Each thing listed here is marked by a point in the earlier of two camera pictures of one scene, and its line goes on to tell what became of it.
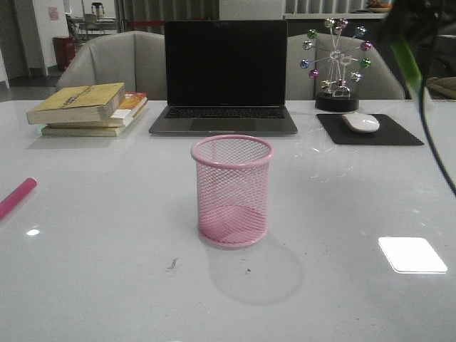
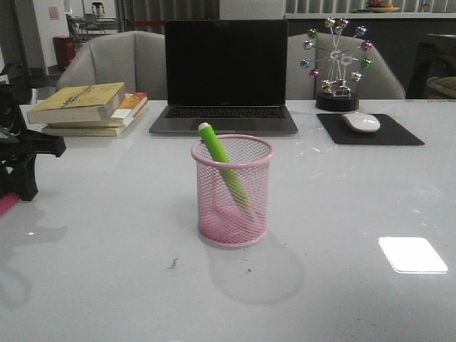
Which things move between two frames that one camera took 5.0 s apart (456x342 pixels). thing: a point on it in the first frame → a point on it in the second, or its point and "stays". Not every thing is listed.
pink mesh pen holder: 232,173 stays
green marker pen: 409,62 → 219,152
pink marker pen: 14,197 stays
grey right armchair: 319,63 stays
